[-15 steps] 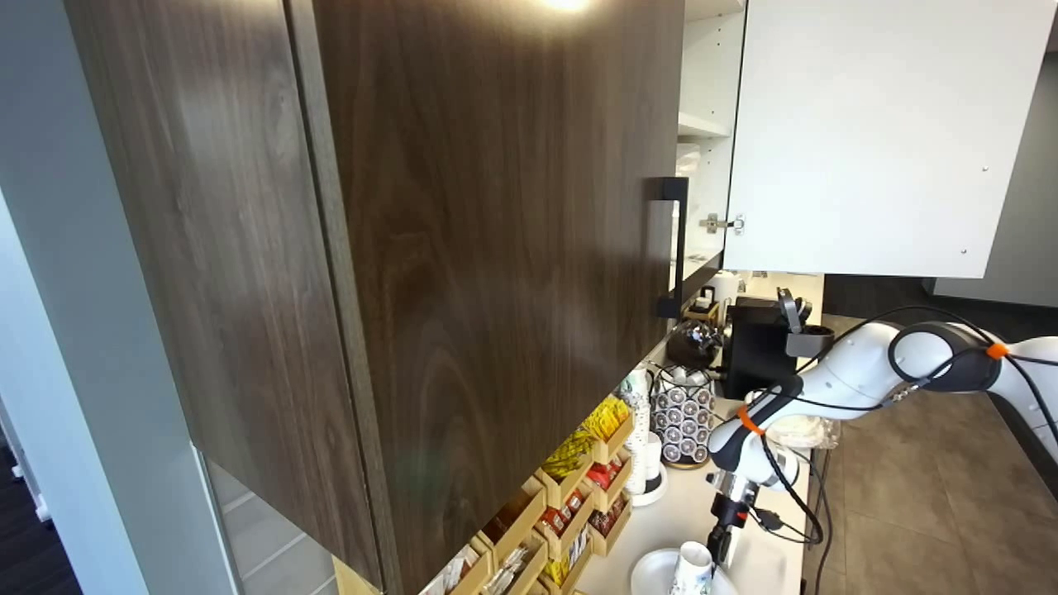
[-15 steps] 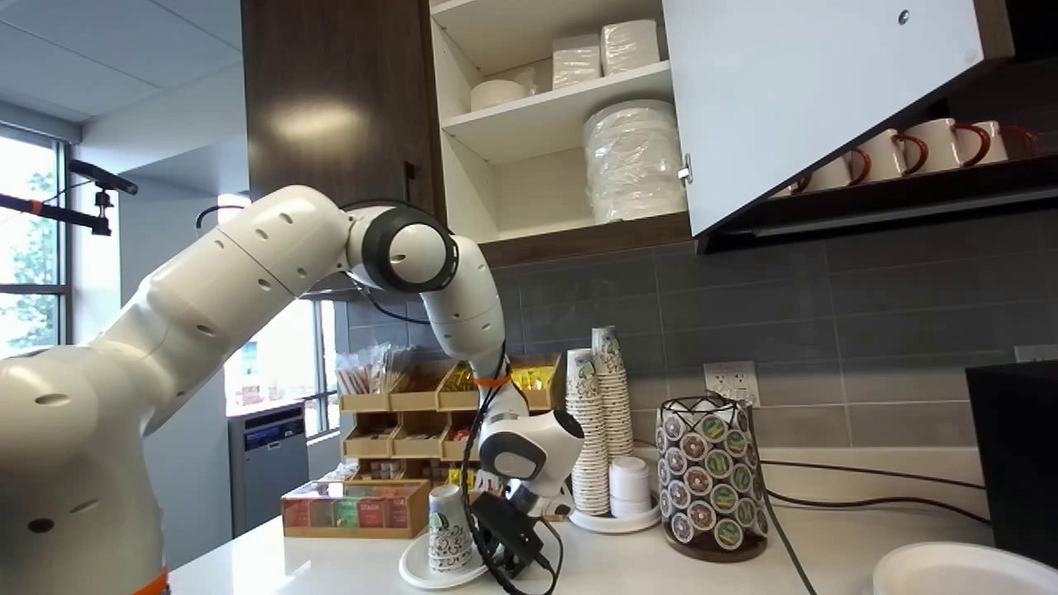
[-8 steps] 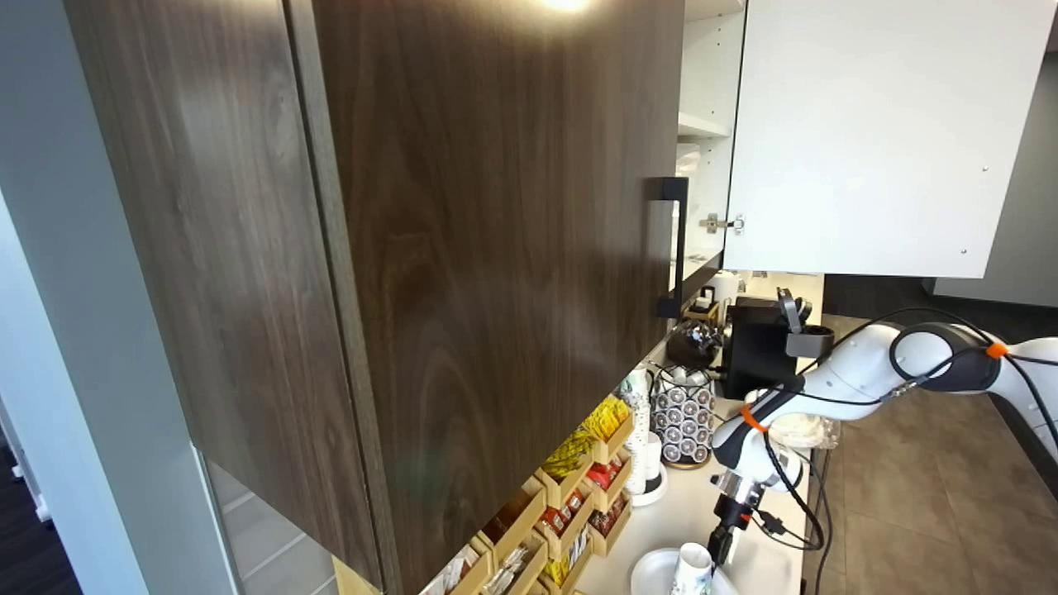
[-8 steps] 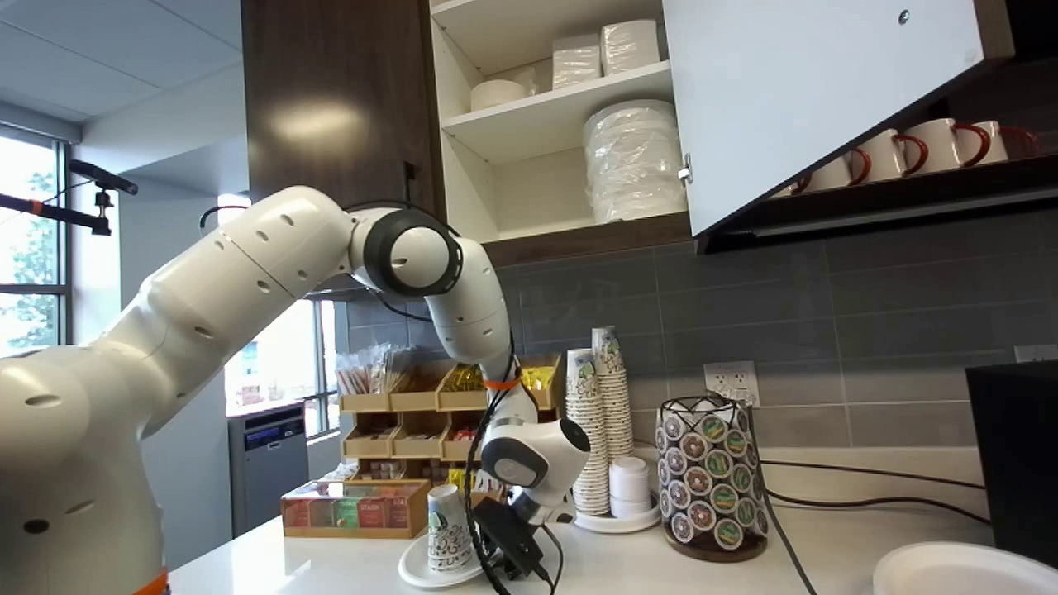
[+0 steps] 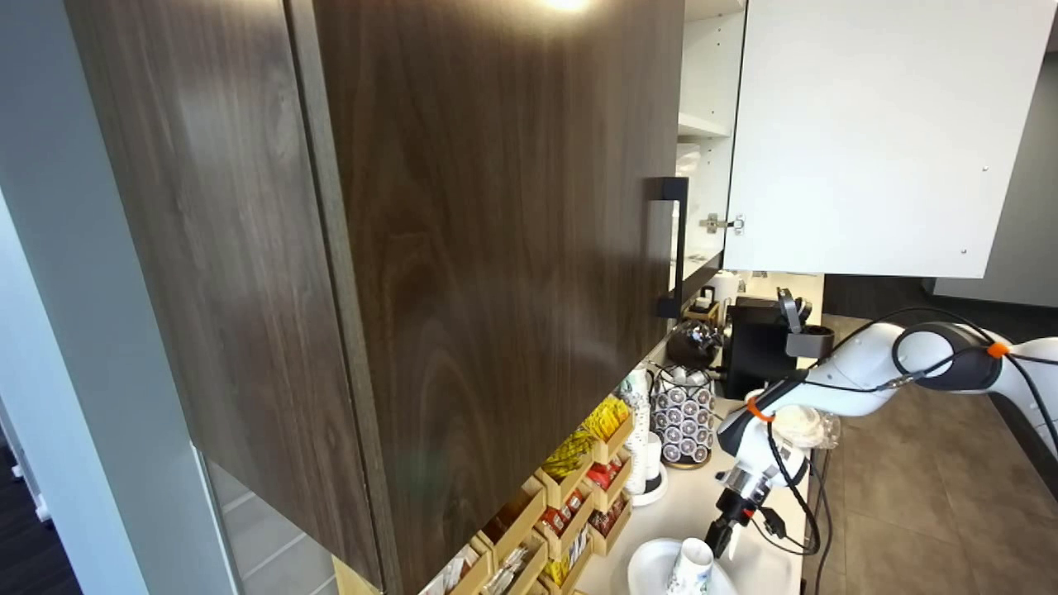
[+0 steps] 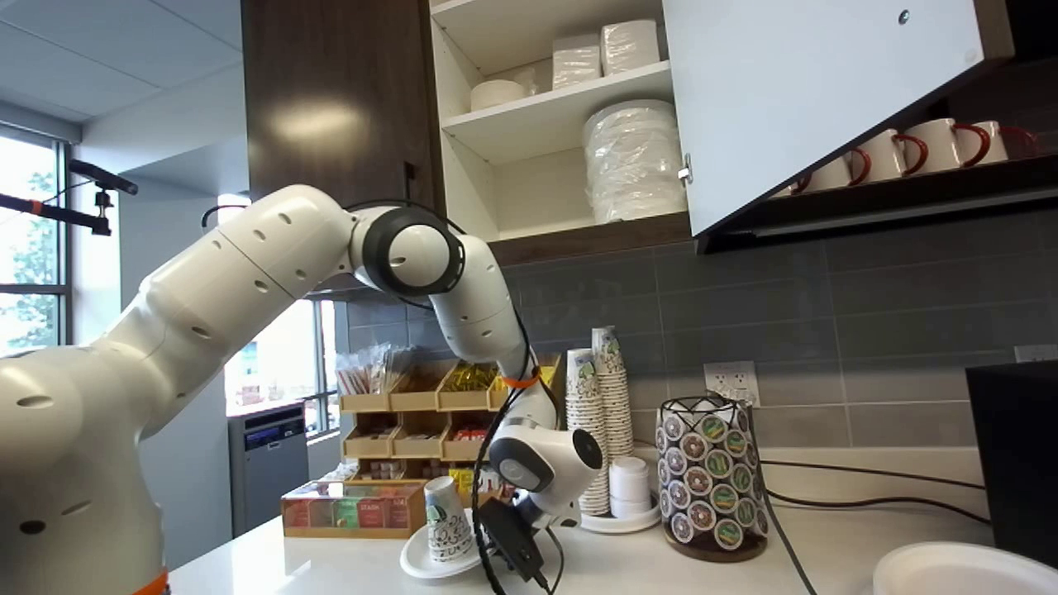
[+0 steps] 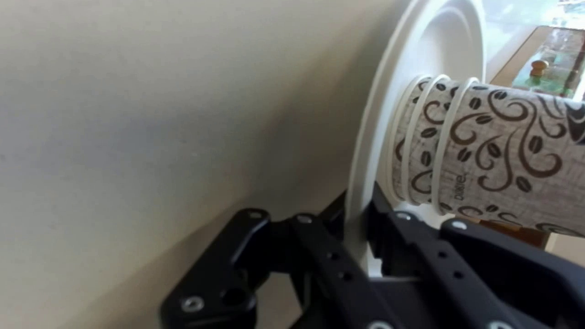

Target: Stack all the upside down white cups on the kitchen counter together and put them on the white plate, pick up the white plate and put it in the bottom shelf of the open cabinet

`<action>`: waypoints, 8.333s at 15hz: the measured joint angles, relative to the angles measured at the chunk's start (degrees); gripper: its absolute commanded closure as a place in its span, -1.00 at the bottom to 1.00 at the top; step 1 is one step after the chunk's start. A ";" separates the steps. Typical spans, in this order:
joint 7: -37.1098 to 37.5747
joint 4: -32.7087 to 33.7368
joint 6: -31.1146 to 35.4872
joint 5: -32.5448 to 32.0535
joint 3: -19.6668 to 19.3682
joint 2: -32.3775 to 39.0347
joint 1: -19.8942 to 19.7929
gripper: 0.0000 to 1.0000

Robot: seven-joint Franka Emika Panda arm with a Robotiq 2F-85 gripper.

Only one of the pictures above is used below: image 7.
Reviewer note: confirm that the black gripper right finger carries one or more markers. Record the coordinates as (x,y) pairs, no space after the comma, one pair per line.
(487,280)

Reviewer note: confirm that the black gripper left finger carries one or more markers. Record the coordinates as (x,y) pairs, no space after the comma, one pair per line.
(330,268)

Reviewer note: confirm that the single white paper plate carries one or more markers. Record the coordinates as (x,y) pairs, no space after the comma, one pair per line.
(440,37)

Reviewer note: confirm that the wooden tea box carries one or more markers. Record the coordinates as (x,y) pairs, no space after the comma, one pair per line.
(549,61)

